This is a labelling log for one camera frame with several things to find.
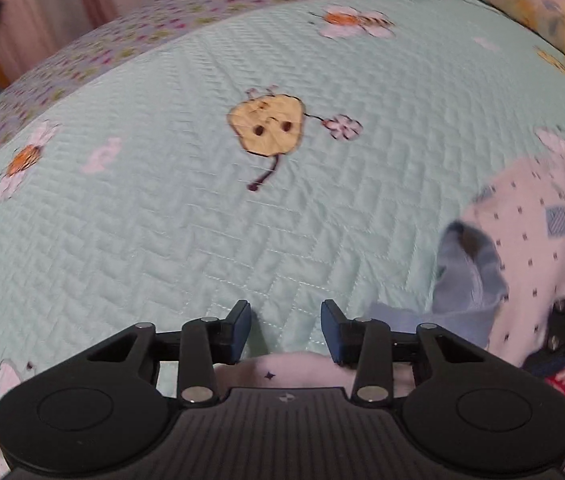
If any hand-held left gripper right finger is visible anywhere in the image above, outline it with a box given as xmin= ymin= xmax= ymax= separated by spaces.
xmin=321 ymin=299 xmax=488 ymax=406

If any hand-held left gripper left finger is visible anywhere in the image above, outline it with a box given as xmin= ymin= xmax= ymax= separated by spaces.
xmin=87 ymin=300 xmax=253 ymax=405

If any white patterned long-sleeve shirt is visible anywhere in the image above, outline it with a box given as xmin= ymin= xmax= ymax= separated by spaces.
xmin=0 ymin=132 xmax=565 ymax=480

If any mint bee print quilt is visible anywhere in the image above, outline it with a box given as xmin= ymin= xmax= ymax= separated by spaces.
xmin=0 ymin=0 xmax=565 ymax=441

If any purple floral bedsheet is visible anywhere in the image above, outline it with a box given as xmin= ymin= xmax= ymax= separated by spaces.
xmin=0 ymin=0 xmax=455 ymax=178

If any pink curtain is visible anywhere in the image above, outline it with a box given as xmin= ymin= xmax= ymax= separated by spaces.
xmin=0 ymin=0 xmax=119 ymax=87

